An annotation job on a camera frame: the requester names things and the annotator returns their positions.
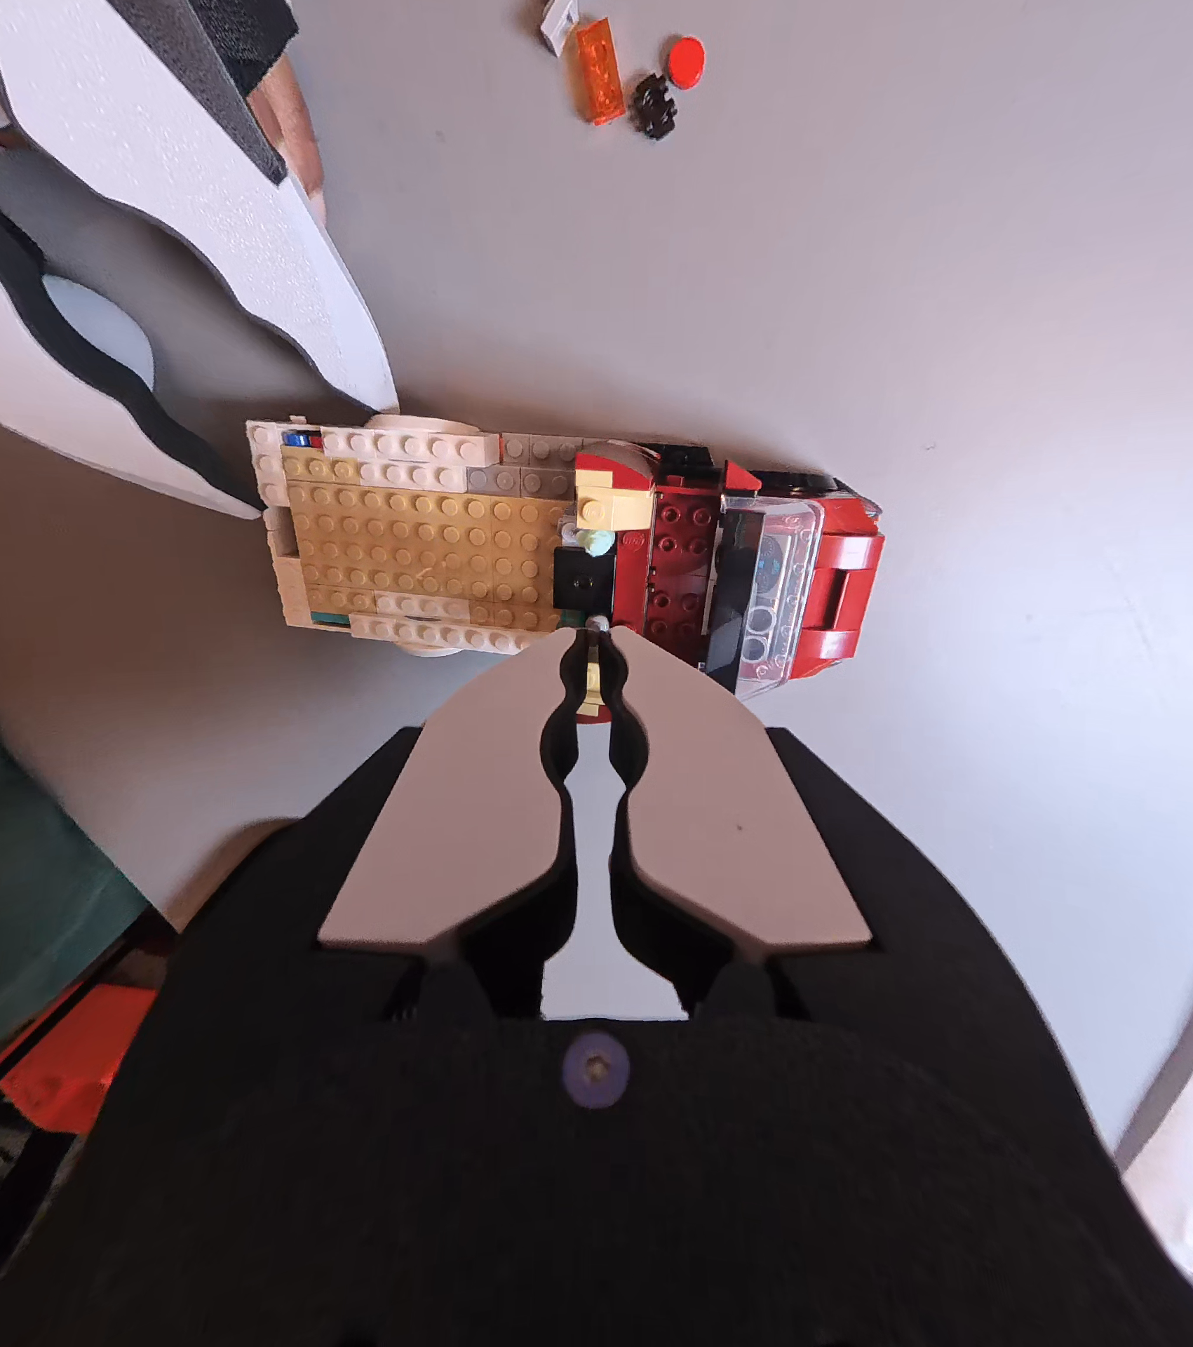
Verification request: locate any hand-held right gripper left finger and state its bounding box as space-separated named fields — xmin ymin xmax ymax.
xmin=317 ymin=627 xmax=589 ymax=964

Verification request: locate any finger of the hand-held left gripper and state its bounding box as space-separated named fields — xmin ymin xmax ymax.
xmin=0 ymin=0 xmax=400 ymax=414
xmin=0 ymin=163 xmax=265 ymax=522

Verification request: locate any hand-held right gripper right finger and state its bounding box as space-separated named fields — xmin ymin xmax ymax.
xmin=596 ymin=627 xmax=875 ymax=964

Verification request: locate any black square tile brick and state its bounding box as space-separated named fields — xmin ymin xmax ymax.
xmin=554 ymin=549 xmax=619 ymax=617

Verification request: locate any toy brick camper van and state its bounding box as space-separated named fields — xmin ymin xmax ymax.
xmin=247 ymin=412 xmax=887 ymax=728

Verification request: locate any grey desk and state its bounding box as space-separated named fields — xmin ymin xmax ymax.
xmin=0 ymin=0 xmax=1193 ymax=1159

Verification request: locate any person's left hand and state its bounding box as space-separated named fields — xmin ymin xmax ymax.
xmin=247 ymin=46 xmax=328 ymax=227

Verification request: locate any transparent orange brick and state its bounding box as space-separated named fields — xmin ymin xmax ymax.
xmin=572 ymin=18 xmax=627 ymax=128

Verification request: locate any orange plastic object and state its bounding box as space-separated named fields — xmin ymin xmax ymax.
xmin=0 ymin=984 xmax=160 ymax=1136

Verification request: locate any small black brick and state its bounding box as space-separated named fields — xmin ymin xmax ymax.
xmin=630 ymin=73 xmax=679 ymax=142

